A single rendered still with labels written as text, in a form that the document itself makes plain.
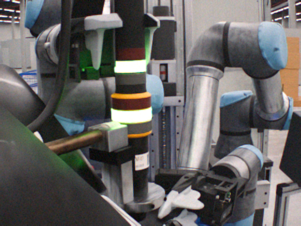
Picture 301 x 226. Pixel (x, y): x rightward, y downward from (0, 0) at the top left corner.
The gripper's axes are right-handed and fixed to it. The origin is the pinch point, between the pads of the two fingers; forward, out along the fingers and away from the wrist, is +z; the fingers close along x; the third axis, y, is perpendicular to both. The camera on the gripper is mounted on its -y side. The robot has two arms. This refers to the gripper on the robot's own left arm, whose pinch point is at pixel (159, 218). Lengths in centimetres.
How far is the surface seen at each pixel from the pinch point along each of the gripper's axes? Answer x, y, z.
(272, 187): 126, -48, -304
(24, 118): -18.6, -6.2, 19.8
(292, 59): 34, -156, -807
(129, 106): -20.5, 3.1, 13.0
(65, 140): -18.5, 2.2, 21.4
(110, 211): -21.9, 17.1, 33.1
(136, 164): -14.1, 3.9, 12.5
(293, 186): 12, 11, -54
